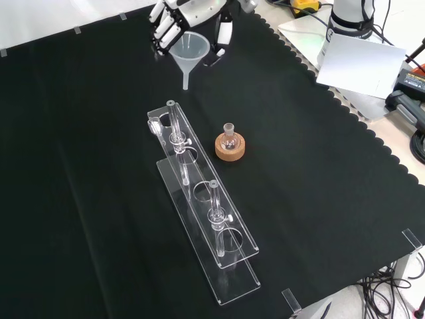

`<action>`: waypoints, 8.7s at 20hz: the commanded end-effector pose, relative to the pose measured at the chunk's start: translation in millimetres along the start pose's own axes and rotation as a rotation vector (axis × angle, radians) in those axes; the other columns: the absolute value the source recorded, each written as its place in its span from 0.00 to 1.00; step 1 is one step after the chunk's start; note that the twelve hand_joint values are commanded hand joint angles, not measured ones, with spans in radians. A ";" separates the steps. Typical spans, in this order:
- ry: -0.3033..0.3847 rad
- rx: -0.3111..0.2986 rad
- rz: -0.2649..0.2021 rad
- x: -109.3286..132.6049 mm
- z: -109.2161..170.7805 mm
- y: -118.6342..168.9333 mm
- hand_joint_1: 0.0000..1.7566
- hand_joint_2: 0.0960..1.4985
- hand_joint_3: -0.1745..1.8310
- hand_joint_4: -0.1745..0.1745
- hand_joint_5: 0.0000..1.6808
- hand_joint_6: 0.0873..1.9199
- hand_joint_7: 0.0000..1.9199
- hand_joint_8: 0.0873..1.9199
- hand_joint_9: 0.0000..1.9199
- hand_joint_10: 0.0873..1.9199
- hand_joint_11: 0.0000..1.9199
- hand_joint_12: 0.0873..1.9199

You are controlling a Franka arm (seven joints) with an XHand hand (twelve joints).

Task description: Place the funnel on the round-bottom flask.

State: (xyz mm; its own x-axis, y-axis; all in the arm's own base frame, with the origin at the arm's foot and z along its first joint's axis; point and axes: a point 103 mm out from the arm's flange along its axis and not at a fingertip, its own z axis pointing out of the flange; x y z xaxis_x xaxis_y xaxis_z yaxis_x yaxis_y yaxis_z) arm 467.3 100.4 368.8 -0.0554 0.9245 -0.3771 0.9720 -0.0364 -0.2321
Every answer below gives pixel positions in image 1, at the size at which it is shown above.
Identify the cork ring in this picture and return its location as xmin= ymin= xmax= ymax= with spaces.
xmin=214 ymin=132 xmax=247 ymax=162

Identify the yellow stop button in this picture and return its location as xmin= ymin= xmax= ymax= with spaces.
xmin=290 ymin=0 xmax=322 ymax=18

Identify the black cable bundle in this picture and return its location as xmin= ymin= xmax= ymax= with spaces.
xmin=360 ymin=262 xmax=425 ymax=319

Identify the black tripod leg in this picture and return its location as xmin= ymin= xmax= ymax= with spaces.
xmin=404 ymin=36 xmax=425 ymax=67

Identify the coiled black cable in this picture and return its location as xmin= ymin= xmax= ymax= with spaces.
xmin=410 ymin=129 xmax=425 ymax=164

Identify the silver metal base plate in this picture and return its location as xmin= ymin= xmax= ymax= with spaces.
xmin=277 ymin=15 xmax=398 ymax=122

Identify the clear acrylic funnel stand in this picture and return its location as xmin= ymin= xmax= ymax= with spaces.
xmin=147 ymin=99 xmax=262 ymax=306

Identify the small glass round-bottom flask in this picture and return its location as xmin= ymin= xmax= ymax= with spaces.
xmin=221 ymin=123 xmax=240 ymax=150

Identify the clear plastic funnel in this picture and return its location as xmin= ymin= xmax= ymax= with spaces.
xmin=169 ymin=31 xmax=211 ymax=91

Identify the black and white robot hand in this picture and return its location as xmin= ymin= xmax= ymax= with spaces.
xmin=148 ymin=0 xmax=238 ymax=67

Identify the black and orange power unit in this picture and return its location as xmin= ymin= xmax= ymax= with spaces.
xmin=384 ymin=64 xmax=425 ymax=134

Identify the black cloth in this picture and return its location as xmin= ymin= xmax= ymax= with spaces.
xmin=0 ymin=0 xmax=425 ymax=319

